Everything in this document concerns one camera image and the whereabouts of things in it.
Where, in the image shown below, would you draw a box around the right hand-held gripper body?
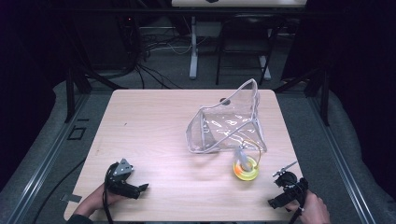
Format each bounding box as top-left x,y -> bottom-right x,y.
272,161 -> 310,209

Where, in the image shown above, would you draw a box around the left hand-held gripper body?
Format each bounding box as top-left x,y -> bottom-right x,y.
105,158 -> 141,201

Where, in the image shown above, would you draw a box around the yellow tape roll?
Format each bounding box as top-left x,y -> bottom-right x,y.
233,146 -> 261,182

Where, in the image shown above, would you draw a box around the clear plastic zipper bag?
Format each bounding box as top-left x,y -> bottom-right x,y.
185,77 -> 268,155

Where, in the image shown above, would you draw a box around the person's left hand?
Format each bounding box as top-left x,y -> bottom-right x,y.
83,183 -> 126,214

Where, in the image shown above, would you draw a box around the person's right hand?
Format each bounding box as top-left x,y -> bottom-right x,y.
284,189 -> 332,224

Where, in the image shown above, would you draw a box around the grey tape strip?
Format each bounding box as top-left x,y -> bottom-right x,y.
60,192 -> 83,203

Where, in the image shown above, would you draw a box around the black tape floor marks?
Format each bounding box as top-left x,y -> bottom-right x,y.
66,118 -> 91,141

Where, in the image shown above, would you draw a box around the black metal stand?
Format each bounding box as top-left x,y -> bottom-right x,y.
273,65 -> 332,128
64,64 -> 92,124

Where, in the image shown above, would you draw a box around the black chair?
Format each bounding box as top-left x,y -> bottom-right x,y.
215,13 -> 283,87

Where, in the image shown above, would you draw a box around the white desk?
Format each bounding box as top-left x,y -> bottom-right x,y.
170,0 -> 308,80

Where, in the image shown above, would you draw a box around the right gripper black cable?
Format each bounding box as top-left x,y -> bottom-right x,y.
288,203 -> 305,224

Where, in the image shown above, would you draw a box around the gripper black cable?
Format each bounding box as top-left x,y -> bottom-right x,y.
288,203 -> 305,224
102,174 -> 115,224

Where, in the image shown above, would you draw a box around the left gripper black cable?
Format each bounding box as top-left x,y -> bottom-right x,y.
102,174 -> 115,224

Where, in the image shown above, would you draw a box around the aluminium floor rail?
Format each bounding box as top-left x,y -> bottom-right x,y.
5,92 -> 92,224
306,92 -> 377,224

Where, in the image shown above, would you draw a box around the black floor cable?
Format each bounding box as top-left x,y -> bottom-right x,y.
31,158 -> 87,224

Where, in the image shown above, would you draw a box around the bundle of floor cables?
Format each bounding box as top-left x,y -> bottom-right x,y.
116,15 -> 208,91

